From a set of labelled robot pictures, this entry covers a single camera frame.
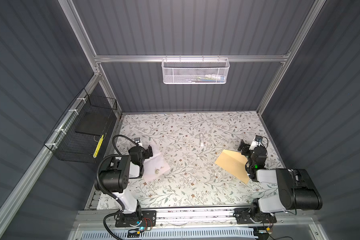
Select white paper letter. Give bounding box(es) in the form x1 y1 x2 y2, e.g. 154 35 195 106
143 145 171 182

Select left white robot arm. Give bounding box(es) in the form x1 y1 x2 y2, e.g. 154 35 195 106
94 145 153 216

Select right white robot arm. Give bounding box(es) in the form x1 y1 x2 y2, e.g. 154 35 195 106
238 136 323 224

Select tan paper envelope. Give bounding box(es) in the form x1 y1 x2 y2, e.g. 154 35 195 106
215 150 250 184

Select yellow marker pen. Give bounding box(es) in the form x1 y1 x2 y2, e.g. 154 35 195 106
93 135 104 159

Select floral table mat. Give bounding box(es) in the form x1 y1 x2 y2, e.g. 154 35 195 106
117 112 283 208

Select black foam pad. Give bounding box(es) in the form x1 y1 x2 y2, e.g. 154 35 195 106
75 112 108 137

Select pens in white basket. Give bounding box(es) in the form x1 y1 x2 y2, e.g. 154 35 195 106
187 75 226 84

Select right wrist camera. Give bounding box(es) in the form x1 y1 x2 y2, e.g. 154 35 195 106
249 135 263 150

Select black corrugated cable conduit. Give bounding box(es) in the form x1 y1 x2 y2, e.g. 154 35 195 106
95 134 139 240

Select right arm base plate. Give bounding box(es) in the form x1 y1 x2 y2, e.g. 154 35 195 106
233 208 277 225

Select black wire basket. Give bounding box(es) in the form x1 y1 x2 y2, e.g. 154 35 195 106
44 91 118 164

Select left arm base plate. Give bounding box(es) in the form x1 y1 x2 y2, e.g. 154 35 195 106
115 211 157 228

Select white vented cable tray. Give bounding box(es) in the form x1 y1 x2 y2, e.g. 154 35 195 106
79 228 256 240

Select white wire mesh basket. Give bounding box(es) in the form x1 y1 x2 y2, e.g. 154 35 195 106
161 58 230 85

